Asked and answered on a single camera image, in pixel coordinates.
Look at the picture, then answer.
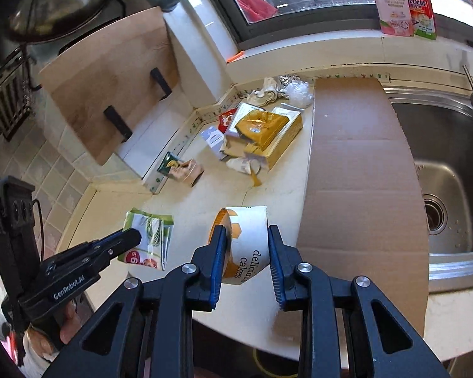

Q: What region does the torn beige paper packaging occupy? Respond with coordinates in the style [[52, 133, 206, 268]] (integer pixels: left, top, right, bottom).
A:
[[225, 157, 272, 186]]

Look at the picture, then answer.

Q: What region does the green snack packet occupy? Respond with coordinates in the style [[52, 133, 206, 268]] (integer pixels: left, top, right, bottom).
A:
[[118, 209, 176, 272]]

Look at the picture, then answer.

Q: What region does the crumpled clear plastic wrap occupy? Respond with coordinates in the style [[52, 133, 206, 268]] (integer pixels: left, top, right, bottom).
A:
[[286, 80, 314, 107]]

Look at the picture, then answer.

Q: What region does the person's left hand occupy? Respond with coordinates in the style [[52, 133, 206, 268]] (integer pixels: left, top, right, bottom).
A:
[[26, 299, 81, 357]]

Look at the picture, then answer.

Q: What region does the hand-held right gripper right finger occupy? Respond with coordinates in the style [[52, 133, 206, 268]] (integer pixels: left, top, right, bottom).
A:
[[267, 224, 452, 378]]

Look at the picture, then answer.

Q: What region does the red refill pouch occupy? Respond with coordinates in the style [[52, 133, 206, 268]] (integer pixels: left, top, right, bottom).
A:
[[403, 0, 438, 41]]

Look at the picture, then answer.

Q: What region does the blue white small box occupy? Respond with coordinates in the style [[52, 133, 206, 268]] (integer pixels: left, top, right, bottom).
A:
[[200, 125, 226, 149]]

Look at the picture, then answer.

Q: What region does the dark window frame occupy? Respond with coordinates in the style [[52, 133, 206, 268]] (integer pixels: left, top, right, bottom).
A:
[[193, 0, 473, 44]]

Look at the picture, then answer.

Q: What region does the steel wok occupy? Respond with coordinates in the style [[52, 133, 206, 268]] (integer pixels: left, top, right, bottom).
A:
[[6, 0, 117, 42]]

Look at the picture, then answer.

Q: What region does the green yellow small packet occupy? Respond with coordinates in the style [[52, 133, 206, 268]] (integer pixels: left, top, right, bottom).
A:
[[157, 152, 184, 176]]

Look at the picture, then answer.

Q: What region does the red snack packet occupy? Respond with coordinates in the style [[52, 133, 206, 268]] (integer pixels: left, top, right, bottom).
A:
[[219, 108, 239, 132]]

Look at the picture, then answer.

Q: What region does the stainless steel sink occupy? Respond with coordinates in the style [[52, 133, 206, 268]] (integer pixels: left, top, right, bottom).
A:
[[382, 87, 473, 294]]

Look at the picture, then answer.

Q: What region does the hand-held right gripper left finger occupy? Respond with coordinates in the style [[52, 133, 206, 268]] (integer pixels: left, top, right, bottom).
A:
[[43, 224, 231, 378]]

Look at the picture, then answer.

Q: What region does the wooden cutting board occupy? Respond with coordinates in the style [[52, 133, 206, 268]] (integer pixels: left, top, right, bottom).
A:
[[37, 6, 180, 166]]

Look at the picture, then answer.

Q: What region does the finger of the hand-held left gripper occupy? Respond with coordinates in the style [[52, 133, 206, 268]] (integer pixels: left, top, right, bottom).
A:
[[41, 227, 143, 280]]

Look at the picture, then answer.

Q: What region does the white orange paper cake box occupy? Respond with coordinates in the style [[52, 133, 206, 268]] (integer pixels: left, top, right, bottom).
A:
[[209, 205, 277, 286]]

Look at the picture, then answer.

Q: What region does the beige cloth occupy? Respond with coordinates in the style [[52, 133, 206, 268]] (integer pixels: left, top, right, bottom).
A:
[[247, 78, 284, 108]]

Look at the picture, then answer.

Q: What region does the brown cardboard sheet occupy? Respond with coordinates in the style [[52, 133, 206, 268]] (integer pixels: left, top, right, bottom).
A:
[[295, 77, 430, 333]]

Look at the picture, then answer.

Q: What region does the red cloth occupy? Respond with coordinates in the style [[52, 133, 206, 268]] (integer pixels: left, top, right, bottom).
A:
[[232, 0, 278, 22]]

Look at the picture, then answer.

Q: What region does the metal wall rack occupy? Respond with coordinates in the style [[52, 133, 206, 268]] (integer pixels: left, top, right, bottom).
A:
[[0, 45, 36, 142]]

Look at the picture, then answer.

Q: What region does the pink refill pouch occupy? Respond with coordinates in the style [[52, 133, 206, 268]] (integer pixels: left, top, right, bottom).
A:
[[366, 0, 415, 38]]

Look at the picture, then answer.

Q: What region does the gold cardboard box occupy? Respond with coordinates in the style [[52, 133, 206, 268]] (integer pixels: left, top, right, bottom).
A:
[[220, 101, 303, 172]]

